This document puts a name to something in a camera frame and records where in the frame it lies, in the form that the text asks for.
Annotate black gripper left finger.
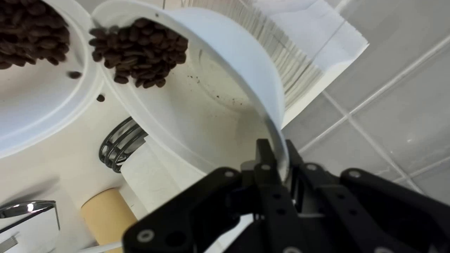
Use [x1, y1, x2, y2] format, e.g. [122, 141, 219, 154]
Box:
[123, 138, 307, 253]

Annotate roasted coffee beans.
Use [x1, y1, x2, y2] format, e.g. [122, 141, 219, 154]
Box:
[0, 0, 190, 103]

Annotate white napkin stack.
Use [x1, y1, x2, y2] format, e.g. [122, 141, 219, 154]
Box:
[161, 0, 370, 127]

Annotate white paper towel roll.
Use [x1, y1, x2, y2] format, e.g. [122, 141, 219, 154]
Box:
[79, 137, 213, 253]

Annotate shiny metal spoon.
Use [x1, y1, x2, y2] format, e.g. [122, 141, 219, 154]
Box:
[0, 199, 62, 230]

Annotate white foam bowl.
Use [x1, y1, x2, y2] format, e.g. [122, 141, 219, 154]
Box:
[91, 0, 290, 181]
[0, 0, 107, 158]

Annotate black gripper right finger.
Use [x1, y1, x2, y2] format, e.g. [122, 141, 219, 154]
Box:
[285, 138, 450, 253]

